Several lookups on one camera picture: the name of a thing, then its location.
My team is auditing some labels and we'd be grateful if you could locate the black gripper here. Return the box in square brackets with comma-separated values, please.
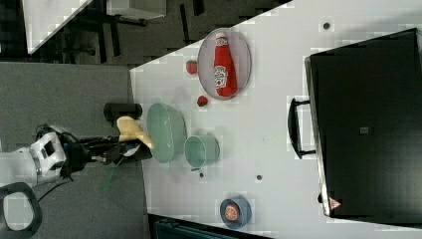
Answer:
[63, 135, 152, 173]

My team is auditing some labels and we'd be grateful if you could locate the peeled yellow banana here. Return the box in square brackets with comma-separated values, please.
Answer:
[116, 116, 153, 149]

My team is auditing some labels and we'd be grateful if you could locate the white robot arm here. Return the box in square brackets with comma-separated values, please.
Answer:
[1, 132, 151, 239]

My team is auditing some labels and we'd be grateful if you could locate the green mug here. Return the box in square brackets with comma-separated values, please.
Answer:
[184, 135, 220, 171]

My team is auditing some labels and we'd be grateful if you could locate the green perforated colander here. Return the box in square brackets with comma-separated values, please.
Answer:
[146, 103, 187, 163]

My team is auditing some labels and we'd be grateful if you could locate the small red strawberry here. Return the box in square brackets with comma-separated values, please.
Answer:
[197, 96, 208, 107]

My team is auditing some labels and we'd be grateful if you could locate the large red strawberry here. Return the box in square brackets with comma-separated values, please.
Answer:
[186, 61, 198, 75]

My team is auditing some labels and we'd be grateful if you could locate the red ketchup bottle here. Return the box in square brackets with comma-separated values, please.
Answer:
[213, 33, 238, 98]

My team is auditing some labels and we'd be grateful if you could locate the orange slice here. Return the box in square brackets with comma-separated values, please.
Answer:
[224, 203, 240, 221]

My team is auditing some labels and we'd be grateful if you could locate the blue bowl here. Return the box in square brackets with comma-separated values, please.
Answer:
[219, 195, 252, 229]

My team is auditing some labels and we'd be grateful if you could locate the grey round plate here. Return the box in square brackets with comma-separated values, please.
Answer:
[197, 28, 252, 101]

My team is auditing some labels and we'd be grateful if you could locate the black toaster oven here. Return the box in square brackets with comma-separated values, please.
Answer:
[304, 28, 422, 228]

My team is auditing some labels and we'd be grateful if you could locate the black cable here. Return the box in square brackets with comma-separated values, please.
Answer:
[34, 123, 81, 204]

